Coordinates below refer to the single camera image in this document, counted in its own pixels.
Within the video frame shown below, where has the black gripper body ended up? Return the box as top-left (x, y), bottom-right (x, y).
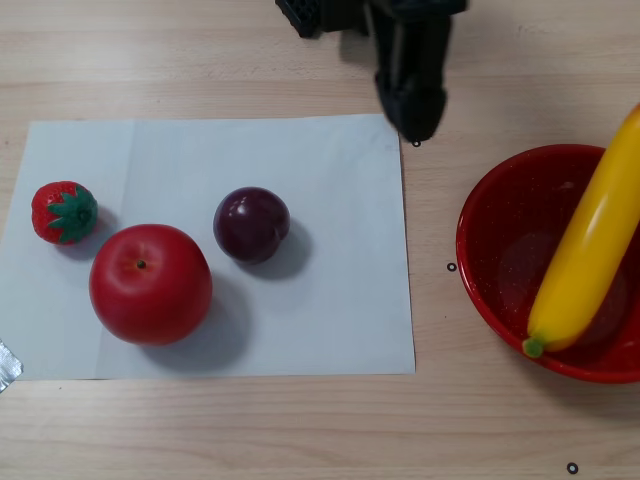
top-left (366, 0), bottom-right (469, 47)

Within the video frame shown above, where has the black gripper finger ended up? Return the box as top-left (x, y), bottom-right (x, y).
top-left (373, 43), bottom-right (420, 142)
top-left (398, 43), bottom-right (451, 144)

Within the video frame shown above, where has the yellow toy banana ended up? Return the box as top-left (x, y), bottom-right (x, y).
top-left (522, 102), bottom-right (640, 359)

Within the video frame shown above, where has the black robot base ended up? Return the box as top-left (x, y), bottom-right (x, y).
top-left (274, 0), bottom-right (372, 40)

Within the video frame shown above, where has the red speckled bowl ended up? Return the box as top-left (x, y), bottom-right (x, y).
top-left (455, 144), bottom-right (640, 385)

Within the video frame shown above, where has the dark purple toy plum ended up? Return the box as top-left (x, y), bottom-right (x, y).
top-left (213, 186), bottom-right (292, 265)

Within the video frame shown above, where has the white paper sheet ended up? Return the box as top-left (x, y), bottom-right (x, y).
top-left (0, 113), bottom-right (417, 381)

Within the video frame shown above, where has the red toy apple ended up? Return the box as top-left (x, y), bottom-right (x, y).
top-left (88, 223), bottom-right (214, 346)

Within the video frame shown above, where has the red toy strawberry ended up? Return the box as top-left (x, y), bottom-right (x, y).
top-left (30, 180), bottom-right (99, 246)

